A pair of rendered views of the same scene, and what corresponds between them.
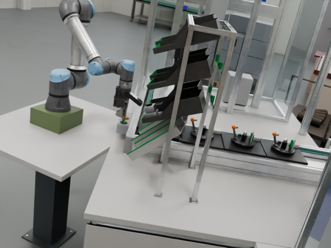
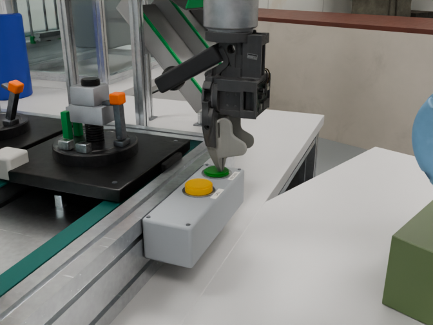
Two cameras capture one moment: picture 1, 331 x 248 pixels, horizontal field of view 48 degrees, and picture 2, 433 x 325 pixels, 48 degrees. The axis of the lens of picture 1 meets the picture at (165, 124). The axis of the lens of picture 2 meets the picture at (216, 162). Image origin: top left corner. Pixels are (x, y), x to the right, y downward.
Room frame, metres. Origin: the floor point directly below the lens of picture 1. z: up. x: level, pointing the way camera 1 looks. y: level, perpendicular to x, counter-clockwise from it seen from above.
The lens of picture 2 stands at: (2.68, 0.52, 1.25)
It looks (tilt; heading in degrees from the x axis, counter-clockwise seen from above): 21 degrees down; 203
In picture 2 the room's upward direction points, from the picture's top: straight up
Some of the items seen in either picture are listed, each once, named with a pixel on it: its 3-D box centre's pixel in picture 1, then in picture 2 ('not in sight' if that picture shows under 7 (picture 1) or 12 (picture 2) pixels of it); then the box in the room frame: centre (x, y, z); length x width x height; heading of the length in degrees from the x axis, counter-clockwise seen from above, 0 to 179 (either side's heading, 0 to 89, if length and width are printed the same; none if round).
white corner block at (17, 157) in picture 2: not in sight; (8, 164); (2.16, -0.06, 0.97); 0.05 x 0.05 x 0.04; 2
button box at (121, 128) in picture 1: (124, 122); (199, 208); (2.11, 0.25, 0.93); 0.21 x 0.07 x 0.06; 2
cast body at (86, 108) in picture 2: not in sight; (87, 99); (2.06, 0.02, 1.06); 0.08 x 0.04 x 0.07; 92
